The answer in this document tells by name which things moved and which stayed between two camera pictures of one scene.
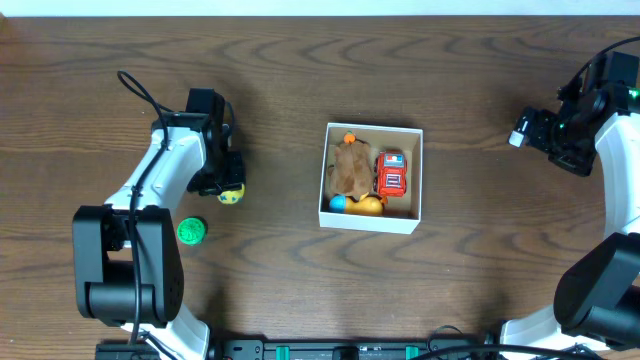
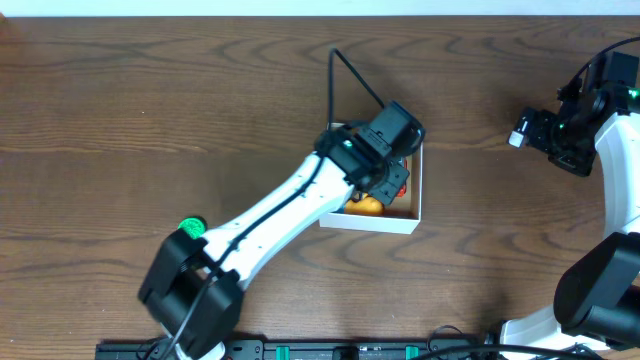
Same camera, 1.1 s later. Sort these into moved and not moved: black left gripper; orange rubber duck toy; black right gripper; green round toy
Moved: black left gripper
Not moved: orange rubber duck toy; black right gripper; green round toy
